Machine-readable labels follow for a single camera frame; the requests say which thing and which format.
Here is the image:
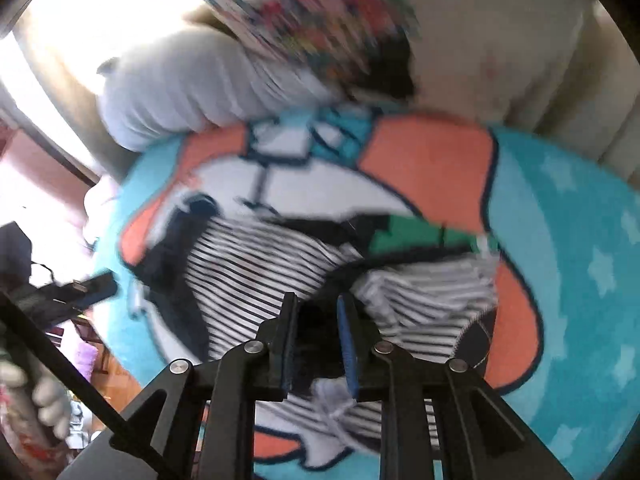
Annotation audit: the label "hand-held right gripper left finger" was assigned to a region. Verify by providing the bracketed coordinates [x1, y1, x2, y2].
[107, 290, 301, 480]

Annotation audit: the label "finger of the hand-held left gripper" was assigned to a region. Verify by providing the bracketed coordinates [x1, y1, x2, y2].
[75, 272, 119, 307]

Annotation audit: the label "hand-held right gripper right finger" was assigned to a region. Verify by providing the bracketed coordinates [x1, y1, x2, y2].
[336, 292, 576, 480]

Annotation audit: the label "striped pants with dark patch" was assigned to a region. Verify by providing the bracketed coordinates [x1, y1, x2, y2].
[131, 205, 501, 456]

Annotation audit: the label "purple cloth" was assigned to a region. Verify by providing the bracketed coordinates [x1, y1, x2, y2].
[60, 325, 108, 378]

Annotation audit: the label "thin black rod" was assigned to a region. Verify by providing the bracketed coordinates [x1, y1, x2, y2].
[0, 290, 183, 480]

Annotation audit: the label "pale lumpy object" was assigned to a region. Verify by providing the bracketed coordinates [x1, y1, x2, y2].
[0, 355, 73, 438]

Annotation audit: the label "green and black garment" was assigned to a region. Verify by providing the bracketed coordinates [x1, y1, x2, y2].
[345, 210, 501, 261]

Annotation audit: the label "pale grey pillow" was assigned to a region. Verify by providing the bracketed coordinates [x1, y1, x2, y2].
[95, 27, 351, 153]

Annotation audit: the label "blue cartoon printed blanket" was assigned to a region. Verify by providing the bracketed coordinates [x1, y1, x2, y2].
[82, 102, 640, 480]

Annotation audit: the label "floral printed pillow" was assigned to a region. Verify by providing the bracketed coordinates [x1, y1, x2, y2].
[170, 0, 591, 121]

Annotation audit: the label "beige padded headboard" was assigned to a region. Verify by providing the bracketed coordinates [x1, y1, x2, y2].
[15, 0, 640, 191]

